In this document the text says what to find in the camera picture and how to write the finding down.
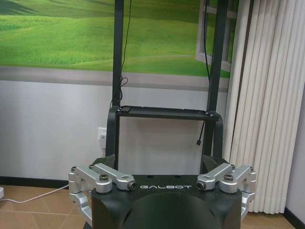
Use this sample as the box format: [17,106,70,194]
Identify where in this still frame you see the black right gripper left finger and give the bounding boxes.
[68,154,138,225]

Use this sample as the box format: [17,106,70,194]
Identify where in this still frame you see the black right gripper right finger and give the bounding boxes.
[196,155,258,222]

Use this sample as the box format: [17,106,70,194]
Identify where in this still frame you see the cream pleated curtain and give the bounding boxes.
[223,0,305,213]

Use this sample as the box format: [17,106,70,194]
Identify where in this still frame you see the black metal display stand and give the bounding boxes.
[105,0,231,177]

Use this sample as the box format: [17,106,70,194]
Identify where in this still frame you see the white wall socket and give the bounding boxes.
[98,126,108,149]

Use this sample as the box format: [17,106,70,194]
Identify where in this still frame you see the white power cable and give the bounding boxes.
[0,147,107,204]

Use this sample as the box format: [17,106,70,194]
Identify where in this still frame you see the black cable with plug end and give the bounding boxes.
[196,0,213,146]

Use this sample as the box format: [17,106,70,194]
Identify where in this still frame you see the thin black cable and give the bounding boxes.
[110,0,133,108]

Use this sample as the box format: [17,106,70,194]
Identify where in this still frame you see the green meadow wall poster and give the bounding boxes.
[0,0,239,78]

